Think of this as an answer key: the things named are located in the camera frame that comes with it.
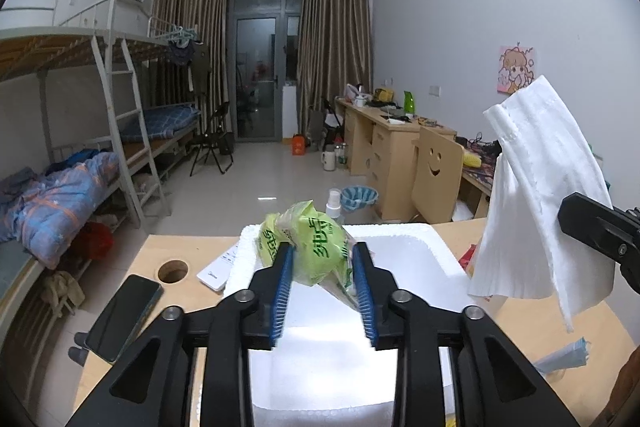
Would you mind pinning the white cloth towel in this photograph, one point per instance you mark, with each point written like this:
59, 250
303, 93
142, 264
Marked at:
523, 252

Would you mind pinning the red snack packet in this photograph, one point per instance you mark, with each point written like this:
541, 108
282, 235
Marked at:
468, 259

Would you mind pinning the right brown curtain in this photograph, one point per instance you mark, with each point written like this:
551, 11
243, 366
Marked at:
334, 50

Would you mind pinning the anime girl poster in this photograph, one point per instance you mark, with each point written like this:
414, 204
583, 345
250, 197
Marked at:
516, 68

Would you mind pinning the person right hand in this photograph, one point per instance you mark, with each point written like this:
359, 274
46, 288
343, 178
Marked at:
623, 407

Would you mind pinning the blue face mask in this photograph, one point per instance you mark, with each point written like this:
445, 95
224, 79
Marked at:
569, 357

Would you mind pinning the green bottle on desk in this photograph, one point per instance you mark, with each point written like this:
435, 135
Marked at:
409, 104

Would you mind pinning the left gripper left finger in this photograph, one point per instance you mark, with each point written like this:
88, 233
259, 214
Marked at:
249, 319

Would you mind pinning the wooden smiley chair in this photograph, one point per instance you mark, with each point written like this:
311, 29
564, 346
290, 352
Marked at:
438, 175

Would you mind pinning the black smartphone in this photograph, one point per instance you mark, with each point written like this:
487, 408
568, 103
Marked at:
123, 317

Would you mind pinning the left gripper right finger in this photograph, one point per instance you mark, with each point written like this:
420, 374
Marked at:
394, 319

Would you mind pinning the green tissue pack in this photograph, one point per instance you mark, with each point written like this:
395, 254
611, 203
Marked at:
322, 249

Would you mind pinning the brown curtain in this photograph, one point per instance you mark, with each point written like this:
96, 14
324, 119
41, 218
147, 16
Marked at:
334, 50
193, 69

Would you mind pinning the blue plastic basin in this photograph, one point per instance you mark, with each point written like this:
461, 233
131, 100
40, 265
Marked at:
356, 197

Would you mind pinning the left brown curtain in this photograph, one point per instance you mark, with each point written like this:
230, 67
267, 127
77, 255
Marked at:
193, 69

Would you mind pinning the metal bunk bed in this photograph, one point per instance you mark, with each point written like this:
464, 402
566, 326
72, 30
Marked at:
71, 100

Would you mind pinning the blue plaid quilt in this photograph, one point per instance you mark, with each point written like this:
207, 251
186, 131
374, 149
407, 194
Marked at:
45, 213

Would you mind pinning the orange bag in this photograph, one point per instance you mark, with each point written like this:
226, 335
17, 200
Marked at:
298, 145

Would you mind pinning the glass balcony door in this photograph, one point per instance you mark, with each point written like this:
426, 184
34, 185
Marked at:
262, 68

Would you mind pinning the light wooden desk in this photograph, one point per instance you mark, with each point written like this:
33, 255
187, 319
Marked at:
386, 155

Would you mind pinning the white bunk ladder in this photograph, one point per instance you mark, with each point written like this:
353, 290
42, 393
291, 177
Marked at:
114, 52

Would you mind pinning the white remote control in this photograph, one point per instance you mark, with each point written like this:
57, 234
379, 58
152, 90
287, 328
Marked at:
216, 274

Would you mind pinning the black folding chair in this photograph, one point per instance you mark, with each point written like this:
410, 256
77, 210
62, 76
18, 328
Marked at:
215, 142

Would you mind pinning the clear spray bottle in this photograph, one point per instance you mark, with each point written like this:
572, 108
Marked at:
334, 208

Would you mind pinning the white foam box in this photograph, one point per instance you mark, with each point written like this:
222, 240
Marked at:
323, 371

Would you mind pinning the patterned desk with cloth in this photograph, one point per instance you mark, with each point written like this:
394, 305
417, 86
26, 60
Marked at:
478, 171

